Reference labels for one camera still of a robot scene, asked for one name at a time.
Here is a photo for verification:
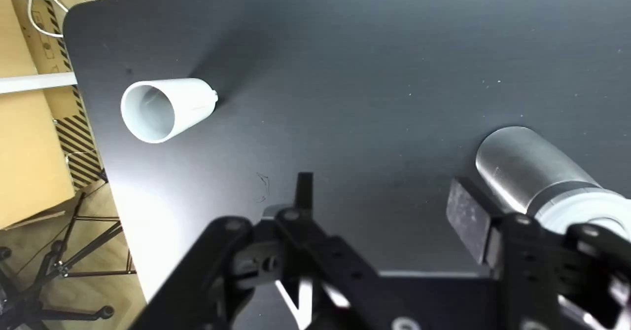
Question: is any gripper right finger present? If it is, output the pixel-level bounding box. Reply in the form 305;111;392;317
446;177;631;330

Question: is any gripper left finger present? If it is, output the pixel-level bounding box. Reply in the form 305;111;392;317
129;172;420;330

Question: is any silver metal bottle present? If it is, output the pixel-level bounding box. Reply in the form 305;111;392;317
475;125;631;242

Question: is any white plastic cup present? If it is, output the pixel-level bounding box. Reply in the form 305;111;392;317
120;77;219;145

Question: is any stand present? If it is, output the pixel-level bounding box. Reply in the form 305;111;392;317
48;170;137;280

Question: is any black office chair base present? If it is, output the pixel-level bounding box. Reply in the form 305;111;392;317
0;245;115;330

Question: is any stack of cardboard boxes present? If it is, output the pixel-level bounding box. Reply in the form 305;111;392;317
0;0;107;230

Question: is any white metal bar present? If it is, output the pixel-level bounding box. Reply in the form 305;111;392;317
0;72;78;95

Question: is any white cable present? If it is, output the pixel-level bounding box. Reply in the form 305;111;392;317
21;0;114;38

